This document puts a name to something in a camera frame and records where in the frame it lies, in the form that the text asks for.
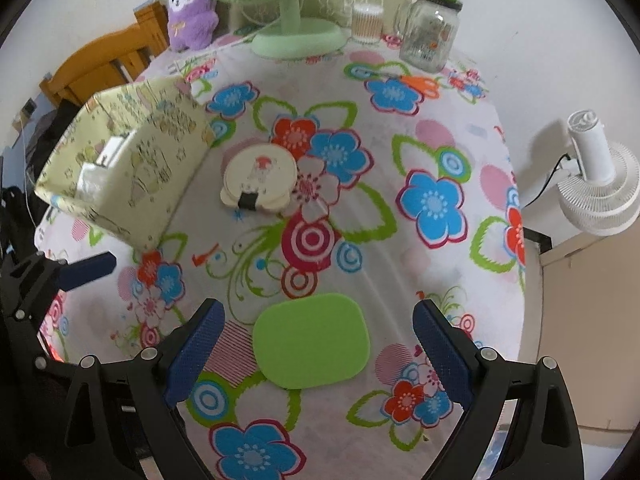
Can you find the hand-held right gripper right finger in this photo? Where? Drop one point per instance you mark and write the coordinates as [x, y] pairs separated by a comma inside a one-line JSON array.
[[442, 352]]

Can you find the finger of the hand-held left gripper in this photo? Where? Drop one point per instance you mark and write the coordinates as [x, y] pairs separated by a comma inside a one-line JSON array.
[[87, 270]]

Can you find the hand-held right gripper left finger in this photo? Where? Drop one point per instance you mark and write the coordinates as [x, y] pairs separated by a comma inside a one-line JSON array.
[[195, 352]]

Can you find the white rectangular box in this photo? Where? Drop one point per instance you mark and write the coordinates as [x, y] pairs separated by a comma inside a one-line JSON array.
[[90, 180]]

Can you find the green oval pad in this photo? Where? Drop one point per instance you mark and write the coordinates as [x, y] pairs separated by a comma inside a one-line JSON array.
[[312, 340]]

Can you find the yellow printed storage box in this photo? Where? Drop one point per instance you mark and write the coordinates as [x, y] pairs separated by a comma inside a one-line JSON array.
[[160, 170]]

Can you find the cream round case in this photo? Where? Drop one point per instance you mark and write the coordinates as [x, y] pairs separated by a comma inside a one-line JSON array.
[[257, 175]]

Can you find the floral tablecloth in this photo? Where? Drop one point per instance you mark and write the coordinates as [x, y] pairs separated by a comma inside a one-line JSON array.
[[400, 270]]

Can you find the black clothing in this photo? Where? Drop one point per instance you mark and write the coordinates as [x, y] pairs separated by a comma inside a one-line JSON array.
[[47, 125]]

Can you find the wooden chair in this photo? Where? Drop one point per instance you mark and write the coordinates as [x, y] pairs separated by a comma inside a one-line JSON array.
[[100, 60]]

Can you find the white clip fan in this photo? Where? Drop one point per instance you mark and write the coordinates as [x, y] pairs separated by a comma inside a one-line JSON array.
[[595, 160]]

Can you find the orange scissors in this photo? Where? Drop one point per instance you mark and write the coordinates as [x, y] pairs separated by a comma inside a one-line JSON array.
[[422, 85]]

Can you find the purple plush toy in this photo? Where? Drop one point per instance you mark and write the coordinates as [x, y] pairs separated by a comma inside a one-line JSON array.
[[192, 20]]

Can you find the green desk fan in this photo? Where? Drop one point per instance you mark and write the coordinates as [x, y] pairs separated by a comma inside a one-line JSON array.
[[295, 42]]

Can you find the glass jar with green lid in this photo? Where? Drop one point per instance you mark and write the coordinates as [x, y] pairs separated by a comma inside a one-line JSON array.
[[427, 35]]

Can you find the cotton swab container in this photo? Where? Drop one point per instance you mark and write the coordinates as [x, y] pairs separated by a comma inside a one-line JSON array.
[[367, 25]]

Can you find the wall socket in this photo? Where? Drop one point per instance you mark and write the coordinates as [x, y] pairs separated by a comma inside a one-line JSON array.
[[28, 108]]

